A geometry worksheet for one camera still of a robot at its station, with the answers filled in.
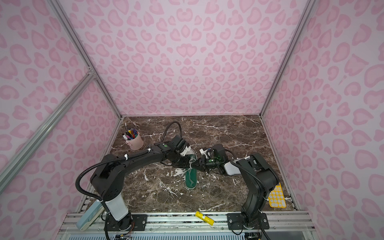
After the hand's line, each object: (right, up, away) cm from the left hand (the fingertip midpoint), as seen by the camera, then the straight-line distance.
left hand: (192, 164), depth 85 cm
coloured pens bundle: (-39, +17, +10) cm, 44 cm away
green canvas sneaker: (-1, -6, +1) cm, 6 cm away
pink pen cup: (-36, +11, +10) cm, 39 cm away
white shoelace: (-1, -1, -1) cm, 2 cm away
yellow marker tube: (+7, -23, -12) cm, 27 cm away
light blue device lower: (-48, -21, -12) cm, 54 cm away
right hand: (0, 0, -2) cm, 2 cm away
